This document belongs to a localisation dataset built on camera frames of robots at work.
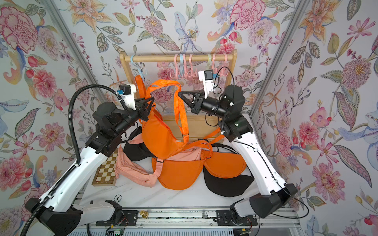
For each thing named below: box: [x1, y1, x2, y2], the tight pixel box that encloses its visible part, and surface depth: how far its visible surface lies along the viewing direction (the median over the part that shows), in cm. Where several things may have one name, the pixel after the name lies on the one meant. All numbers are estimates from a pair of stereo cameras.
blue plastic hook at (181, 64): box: [179, 54, 184, 77], surface depth 69 cm
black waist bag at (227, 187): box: [202, 165, 255, 198], surface depth 87 cm
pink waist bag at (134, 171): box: [115, 133, 164, 188], surface depth 83 cm
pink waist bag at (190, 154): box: [165, 147, 202, 161], surface depth 94 cm
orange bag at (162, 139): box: [135, 75, 190, 159], surface depth 72 cm
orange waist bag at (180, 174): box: [151, 157, 207, 190], surface depth 87 cm
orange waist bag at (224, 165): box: [203, 151, 247, 179], surface depth 90 cm
